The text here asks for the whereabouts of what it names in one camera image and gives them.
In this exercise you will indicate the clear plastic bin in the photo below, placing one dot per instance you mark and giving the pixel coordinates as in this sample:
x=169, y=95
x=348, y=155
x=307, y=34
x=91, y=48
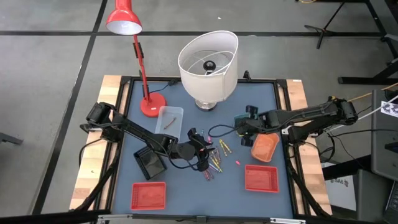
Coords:
x=174, y=113

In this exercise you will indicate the red desk lamp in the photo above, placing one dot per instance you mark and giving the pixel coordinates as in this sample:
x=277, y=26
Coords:
x=122, y=18

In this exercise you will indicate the black aluminium table frame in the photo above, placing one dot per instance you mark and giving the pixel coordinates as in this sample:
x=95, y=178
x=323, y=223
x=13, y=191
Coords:
x=264, y=80

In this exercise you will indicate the red mesh basket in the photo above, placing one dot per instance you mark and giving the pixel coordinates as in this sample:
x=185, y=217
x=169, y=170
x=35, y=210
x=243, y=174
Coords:
x=261, y=179
x=148, y=196

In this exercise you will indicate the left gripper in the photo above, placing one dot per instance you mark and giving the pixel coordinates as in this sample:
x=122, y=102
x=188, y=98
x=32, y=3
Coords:
x=188, y=151

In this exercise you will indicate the black floor stand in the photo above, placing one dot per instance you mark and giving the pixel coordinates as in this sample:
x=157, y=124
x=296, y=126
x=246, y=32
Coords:
x=367, y=80

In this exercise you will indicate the black tripod stand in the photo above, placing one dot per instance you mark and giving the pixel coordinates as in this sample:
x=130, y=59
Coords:
x=325, y=30

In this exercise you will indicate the black clamp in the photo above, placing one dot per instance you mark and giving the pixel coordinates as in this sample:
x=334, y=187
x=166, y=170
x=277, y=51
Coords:
x=247, y=74

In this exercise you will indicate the purple crayon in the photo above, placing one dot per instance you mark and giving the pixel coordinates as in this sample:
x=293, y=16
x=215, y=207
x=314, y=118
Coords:
x=207, y=175
x=211, y=175

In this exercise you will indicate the white shade silver table lamp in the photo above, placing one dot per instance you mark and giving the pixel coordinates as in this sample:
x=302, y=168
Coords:
x=208, y=84

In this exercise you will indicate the white labelled box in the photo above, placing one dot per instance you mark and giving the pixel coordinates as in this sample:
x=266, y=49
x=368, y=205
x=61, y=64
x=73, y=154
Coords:
x=340, y=193

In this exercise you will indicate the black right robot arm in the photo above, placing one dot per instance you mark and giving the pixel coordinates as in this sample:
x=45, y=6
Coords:
x=311, y=113

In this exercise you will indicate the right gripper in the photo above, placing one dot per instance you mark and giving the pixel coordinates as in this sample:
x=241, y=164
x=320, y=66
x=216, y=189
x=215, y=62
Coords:
x=256, y=123

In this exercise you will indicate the dark grey case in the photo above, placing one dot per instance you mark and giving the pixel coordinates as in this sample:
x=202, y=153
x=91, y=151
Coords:
x=370, y=199

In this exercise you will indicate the wooden table side board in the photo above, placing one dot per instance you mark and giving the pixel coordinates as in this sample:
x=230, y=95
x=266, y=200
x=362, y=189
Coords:
x=109, y=90
x=295, y=93

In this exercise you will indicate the black mesh basket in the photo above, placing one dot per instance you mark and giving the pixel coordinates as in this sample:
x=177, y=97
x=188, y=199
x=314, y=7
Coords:
x=152, y=165

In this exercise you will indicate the pile of crayons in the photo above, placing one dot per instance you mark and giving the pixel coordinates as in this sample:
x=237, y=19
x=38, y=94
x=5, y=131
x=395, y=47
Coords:
x=217, y=155

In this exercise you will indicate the grey furniture foot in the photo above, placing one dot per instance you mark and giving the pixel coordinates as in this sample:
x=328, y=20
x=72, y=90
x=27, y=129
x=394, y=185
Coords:
x=9, y=138

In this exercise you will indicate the grey cabinet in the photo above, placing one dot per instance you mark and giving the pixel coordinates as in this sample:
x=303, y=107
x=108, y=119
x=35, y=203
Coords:
x=385, y=149

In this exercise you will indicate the teal plastic bin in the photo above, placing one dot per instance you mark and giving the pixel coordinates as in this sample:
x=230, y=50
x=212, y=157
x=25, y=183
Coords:
x=238, y=116

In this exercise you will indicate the silver metal bracket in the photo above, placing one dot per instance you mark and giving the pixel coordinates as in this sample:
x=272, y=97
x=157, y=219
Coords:
x=286, y=221
x=115, y=216

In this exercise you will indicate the printed marker tag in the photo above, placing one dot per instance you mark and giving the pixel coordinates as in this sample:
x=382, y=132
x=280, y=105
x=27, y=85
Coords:
x=390, y=109

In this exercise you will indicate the orange plastic bin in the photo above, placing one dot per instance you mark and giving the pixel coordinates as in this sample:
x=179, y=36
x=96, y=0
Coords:
x=264, y=149

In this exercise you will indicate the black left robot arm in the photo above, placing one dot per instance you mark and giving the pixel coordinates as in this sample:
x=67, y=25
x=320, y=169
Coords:
x=136, y=129

